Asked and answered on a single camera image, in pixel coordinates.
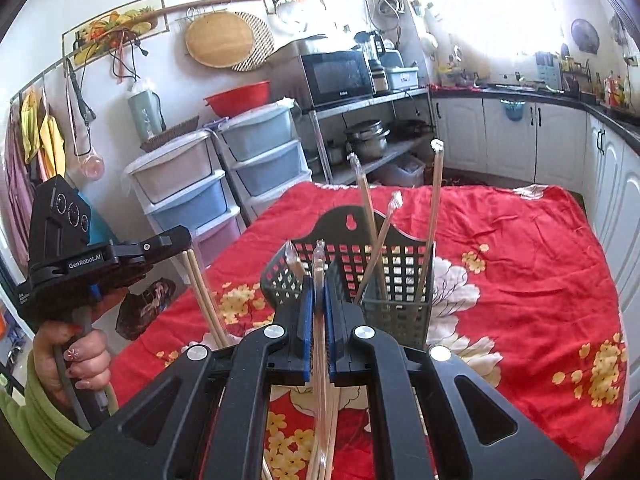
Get small wall fan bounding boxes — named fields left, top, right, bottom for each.
left=571, top=18, right=601, bottom=55

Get green insulated bottle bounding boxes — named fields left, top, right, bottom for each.
left=127, top=80, right=163, bottom=142

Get black blender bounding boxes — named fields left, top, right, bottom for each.
left=354, top=30, right=386, bottom=68

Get dark printed bag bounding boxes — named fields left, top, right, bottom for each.
left=116, top=277, right=177, bottom=341

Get pink towel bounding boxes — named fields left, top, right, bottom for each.
left=2, top=110, right=36, bottom=271

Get person's left forearm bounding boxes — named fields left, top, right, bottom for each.
left=0, top=350, right=93, bottom=461

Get metal shelf rack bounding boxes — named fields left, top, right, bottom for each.
left=300, top=87, right=436, bottom=186

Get green plastic utensil holder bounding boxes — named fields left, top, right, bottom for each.
left=260, top=205, right=437, bottom=353

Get round woven mat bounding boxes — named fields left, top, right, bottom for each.
left=230, top=11, right=277, bottom=72

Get brown wicker basket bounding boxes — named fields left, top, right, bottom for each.
left=140, top=115, right=201, bottom=153

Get black countertop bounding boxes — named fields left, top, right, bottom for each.
left=430, top=82, right=640, bottom=143

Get white base cabinets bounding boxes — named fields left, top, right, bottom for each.
left=430, top=92, right=640, bottom=311

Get black microwave oven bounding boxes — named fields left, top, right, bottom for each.
left=300, top=50, right=376, bottom=111

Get grey-blue drawer unit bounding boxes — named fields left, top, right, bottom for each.
left=215, top=102, right=313, bottom=221

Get glass pot lid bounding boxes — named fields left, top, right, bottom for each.
left=276, top=0, right=308, bottom=31

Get red plastic basin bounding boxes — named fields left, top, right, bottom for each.
left=203, top=81, right=271, bottom=117

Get person's left hand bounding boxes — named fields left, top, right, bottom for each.
left=32, top=287, right=129, bottom=411

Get long wooden rod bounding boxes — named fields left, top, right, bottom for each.
left=10, top=0, right=268, bottom=106

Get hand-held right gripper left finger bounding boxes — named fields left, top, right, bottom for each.
left=55, top=260, right=317, bottom=480

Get group of condiment bottles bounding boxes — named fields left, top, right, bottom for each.
left=595, top=70, right=633, bottom=108

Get blue hanging bin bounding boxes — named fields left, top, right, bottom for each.
left=500, top=97, right=527, bottom=123

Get pink strainer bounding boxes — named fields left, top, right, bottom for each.
left=80, top=152, right=107, bottom=181

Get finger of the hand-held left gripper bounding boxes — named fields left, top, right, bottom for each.
left=112, top=226, right=193, bottom=264

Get black hanging cables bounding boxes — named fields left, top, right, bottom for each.
left=65, top=35, right=151, bottom=121

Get large fruit poster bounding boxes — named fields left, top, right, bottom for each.
left=61, top=0, right=166, bottom=67

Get stacked steel pots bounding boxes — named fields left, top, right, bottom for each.
left=344, top=120, right=391, bottom=163

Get white knife rack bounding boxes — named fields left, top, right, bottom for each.
left=535, top=51, right=563, bottom=91

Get blue plastic bin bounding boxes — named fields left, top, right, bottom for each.
left=387, top=66, right=420, bottom=92

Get blue bag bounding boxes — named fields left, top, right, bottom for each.
left=75, top=190, right=116, bottom=246

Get kitchen window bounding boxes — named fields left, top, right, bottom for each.
left=430, top=0, right=566, bottom=61

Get red floral tablecloth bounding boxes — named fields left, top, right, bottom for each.
left=107, top=180, right=631, bottom=480

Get beige blue pink drawer unit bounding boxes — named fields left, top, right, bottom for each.
left=125, top=129, right=243, bottom=271

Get yellow cloth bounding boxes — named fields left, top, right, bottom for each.
left=20, top=87, right=66, bottom=181

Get black frying pan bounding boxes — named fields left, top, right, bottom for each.
left=390, top=120, right=431, bottom=136

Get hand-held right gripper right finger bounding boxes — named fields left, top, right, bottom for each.
left=324, top=260, right=581, bottom=480

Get round bamboo tray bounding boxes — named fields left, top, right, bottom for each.
left=185, top=11, right=256, bottom=68

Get clear plastic container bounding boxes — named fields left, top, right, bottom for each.
left=385, top=155, right=426, bottom=188

